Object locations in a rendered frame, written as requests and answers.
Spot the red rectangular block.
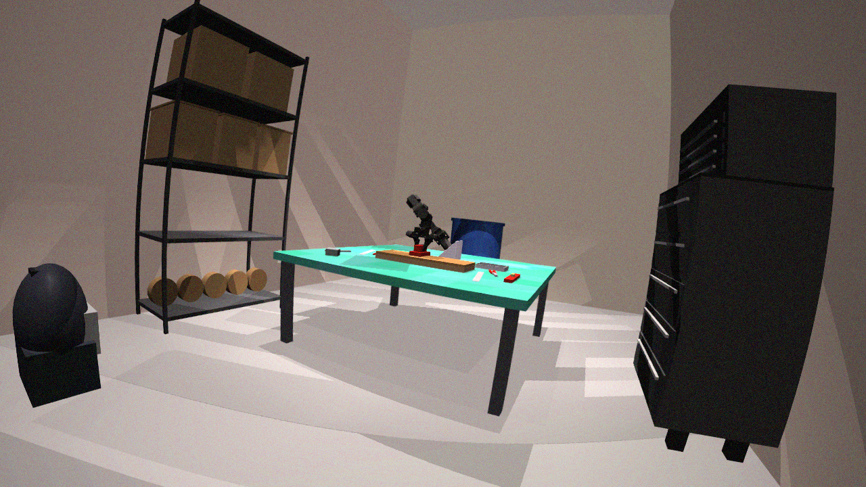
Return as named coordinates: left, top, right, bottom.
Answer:
left=409, top=244, right=430, bottom=257

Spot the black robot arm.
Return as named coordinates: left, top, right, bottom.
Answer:
left=406, top=195, right=452, bottom=250

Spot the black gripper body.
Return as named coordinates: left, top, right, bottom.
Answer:
left=406, top=223, right=440, bottom=241

